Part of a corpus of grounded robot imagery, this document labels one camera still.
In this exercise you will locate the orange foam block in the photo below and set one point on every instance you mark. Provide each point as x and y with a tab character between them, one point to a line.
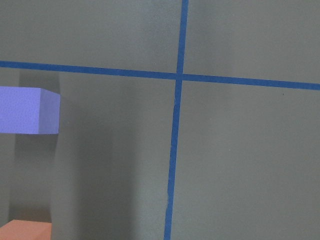
26	230

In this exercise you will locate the purple foam block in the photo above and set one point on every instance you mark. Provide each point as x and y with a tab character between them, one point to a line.
29	110

